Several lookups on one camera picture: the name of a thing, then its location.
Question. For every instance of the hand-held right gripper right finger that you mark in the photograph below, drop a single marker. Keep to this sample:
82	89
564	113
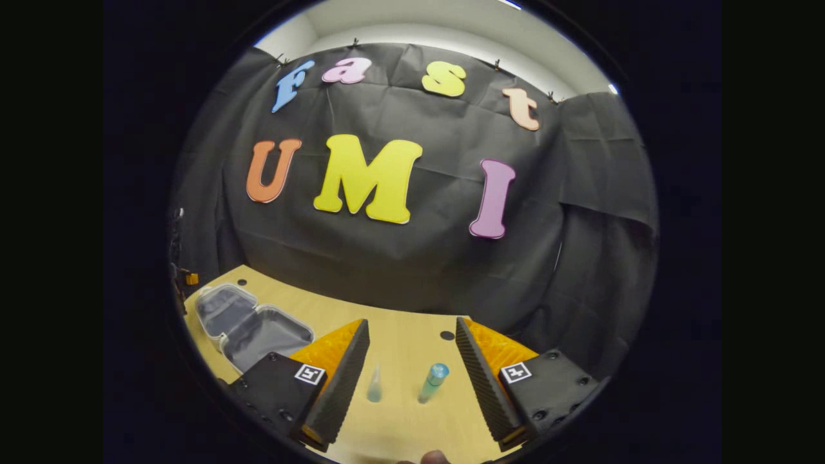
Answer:
483	386

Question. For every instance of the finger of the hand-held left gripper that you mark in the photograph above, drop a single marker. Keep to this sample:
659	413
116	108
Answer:
193	279

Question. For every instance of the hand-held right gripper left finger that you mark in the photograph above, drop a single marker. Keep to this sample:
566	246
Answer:
345	386

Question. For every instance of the clear blue skin care tube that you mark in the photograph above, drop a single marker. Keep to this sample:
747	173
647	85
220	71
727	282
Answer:
374	390

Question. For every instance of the blue capped skin care bottle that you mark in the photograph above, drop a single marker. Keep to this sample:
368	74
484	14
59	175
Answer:
430	386

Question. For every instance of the white suitcase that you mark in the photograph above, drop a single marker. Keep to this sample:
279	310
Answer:
258	335

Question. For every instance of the black backdrop cloth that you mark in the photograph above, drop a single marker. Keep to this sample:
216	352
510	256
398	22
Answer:
399	258

